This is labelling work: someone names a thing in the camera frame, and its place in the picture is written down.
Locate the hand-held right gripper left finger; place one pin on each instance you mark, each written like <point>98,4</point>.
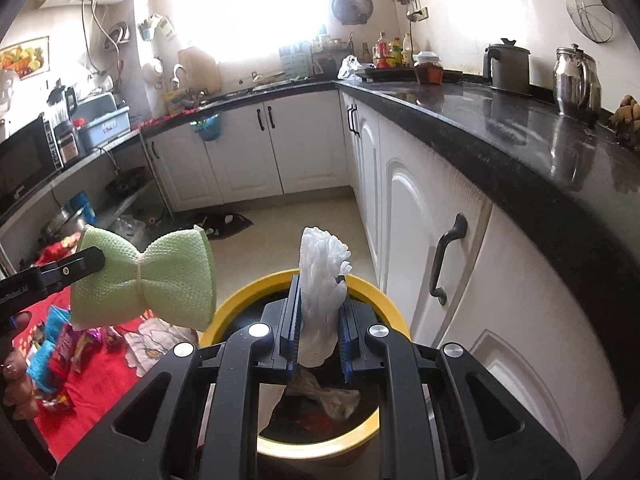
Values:
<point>290,332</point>

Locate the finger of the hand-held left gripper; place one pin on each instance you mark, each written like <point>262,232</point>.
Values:
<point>92,258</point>

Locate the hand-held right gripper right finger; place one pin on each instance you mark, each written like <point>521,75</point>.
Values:
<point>346,342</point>

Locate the yellow trash bin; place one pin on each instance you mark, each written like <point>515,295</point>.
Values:
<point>235,301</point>

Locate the white plastic bag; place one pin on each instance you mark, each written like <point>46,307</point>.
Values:
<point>352,67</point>
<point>320,270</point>

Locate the blue snack packet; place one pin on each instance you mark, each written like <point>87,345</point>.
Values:
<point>57,317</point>
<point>42,365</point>

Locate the green mesh sponge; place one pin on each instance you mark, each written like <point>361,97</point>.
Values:
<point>175,280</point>

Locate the person's left hand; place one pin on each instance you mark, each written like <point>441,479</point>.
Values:
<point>17,385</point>

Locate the clear plastic storage box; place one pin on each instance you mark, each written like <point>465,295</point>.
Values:
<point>127,226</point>

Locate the steel basin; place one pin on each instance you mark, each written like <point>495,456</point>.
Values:
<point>60,222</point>

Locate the blue can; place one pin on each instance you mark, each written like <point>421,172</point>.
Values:
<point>82,207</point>

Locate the crumpled clear plastic wrapper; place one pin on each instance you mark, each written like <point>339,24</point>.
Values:
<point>325,397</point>

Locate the metal shelf rack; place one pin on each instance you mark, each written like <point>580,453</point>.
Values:
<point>130,205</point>

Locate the red snack packet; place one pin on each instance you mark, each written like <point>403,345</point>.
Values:
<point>63,352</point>

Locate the purple foil wrapper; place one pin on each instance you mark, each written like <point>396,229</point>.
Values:
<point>95,337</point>

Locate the black frying pan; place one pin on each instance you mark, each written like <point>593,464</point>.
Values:
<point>125,182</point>

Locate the black microwave oven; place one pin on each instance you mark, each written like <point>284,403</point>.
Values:
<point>25,160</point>

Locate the red floral blanket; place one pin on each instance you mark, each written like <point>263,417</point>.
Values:
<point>100,385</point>

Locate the dark floor mat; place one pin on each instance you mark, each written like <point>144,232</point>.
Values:
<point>222,222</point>

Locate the blue dish rack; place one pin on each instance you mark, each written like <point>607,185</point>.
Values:
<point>105,122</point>

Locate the red cloth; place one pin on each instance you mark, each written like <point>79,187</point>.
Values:
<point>160,121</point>

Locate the black electric kettle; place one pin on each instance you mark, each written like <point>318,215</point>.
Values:
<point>65,100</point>

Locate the blue hanging basket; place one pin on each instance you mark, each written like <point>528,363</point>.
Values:
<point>207,130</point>

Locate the white desk fan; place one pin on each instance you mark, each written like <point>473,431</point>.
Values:
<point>7,87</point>

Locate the chrome faucet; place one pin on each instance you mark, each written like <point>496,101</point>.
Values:
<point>176,76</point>

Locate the wooden cutting board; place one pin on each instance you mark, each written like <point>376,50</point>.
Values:
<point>200,70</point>

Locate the hanging steel bowl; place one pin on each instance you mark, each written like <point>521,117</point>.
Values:
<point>119,34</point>

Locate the black gas stove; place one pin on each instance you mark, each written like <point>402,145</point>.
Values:
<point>390,75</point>

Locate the white plastic bag on counter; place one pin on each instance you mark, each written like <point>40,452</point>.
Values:
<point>352,67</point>

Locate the green storage organiser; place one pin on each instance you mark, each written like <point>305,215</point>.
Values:
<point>295,60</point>

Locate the red jar with white lid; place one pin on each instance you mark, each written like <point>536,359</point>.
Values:
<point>429,71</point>

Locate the red sauce bottle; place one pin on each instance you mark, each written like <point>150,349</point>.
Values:
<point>382,52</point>

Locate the yellow oil bottle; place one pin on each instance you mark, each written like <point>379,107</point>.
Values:
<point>396,54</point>

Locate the white bottle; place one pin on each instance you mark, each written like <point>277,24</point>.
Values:
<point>407,50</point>

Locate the grey kettle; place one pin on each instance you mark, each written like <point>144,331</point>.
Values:
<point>507,67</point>

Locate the steel jug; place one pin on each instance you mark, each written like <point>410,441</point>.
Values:
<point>575,82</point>

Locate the fruit wall poster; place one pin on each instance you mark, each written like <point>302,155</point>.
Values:
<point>22,57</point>

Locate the green wall holder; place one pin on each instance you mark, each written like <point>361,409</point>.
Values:
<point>157,27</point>

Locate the dark wall fan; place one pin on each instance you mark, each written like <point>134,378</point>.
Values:
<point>352,6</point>

